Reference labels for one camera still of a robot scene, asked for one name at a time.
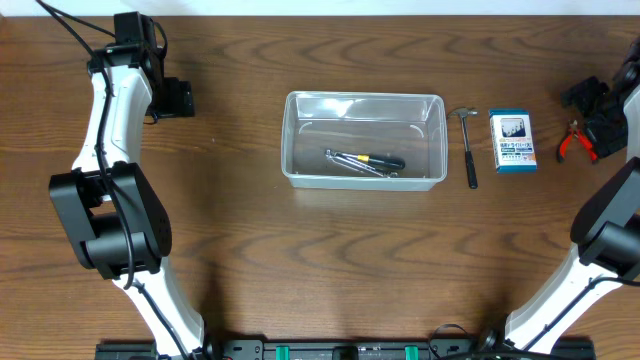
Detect silver wrench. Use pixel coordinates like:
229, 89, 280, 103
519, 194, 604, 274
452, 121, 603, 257
325, 149, 399, 178

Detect clear plastic container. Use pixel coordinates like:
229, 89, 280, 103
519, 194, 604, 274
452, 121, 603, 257
281, 91, 448, 191

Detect black yellow screwdriver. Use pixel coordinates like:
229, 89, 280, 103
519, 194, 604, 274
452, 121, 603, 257
339, 152, 405, 170

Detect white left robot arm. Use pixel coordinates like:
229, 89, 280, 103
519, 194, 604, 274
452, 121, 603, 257
49, 12, 220, 359

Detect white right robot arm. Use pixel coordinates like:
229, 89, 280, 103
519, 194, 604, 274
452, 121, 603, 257
478, 42, 639, 354

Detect blue screw box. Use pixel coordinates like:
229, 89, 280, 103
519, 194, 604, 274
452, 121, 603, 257
489, 108, 538, 174

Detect small metal hammer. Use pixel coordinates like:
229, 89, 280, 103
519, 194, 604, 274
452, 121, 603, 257
447, 107, 478, 189

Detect red handled pliers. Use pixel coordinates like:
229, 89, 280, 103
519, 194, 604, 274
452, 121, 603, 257
556, 120, 599, 164

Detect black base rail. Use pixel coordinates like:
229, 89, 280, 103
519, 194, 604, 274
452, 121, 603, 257
94, 338, 596, 360

